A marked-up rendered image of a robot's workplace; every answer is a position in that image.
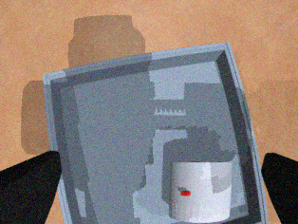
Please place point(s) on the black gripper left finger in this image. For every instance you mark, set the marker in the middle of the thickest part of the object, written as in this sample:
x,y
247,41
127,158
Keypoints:
x,y
27,189

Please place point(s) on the grey-blue square tray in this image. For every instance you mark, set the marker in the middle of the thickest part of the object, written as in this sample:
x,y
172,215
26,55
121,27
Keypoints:
x,y
119,123

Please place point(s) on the grey cylinder with two slots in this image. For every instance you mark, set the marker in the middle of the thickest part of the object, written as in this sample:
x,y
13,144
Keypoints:
x,y
200,191

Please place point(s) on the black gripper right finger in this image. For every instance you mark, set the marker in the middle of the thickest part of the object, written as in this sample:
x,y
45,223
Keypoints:
x,y
281,178

